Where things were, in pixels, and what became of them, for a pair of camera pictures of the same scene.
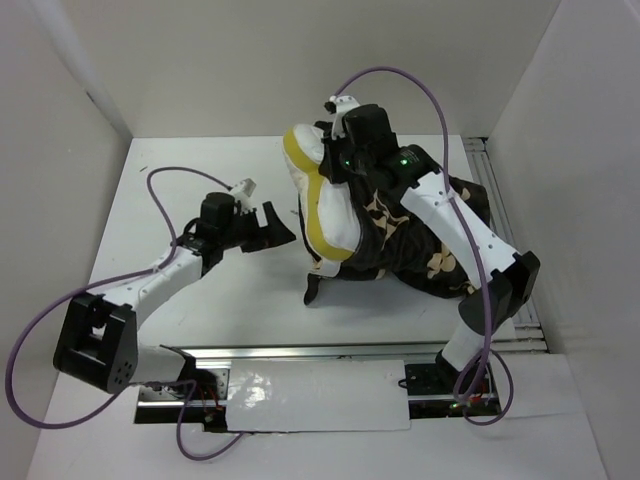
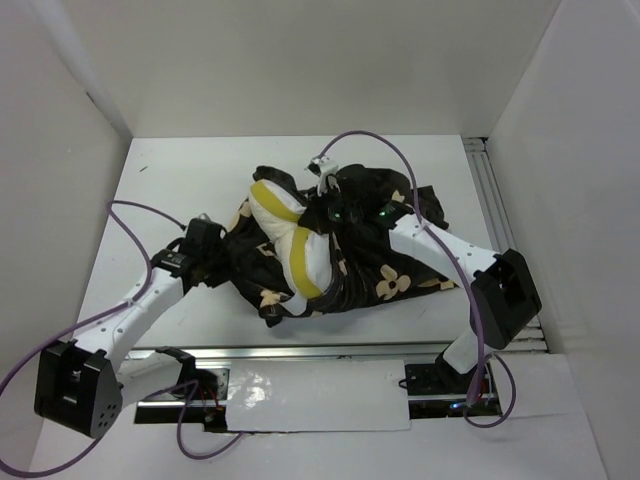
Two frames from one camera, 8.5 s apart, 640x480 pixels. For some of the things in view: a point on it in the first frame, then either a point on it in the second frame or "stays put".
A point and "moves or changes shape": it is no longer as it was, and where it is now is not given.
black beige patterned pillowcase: [395, 243] moves or changes shape
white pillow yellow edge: [330, 209] to [304, 257]
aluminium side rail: [529, 334] stays put
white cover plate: [316, 395] stays put
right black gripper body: [345, 161] to [340, 211]
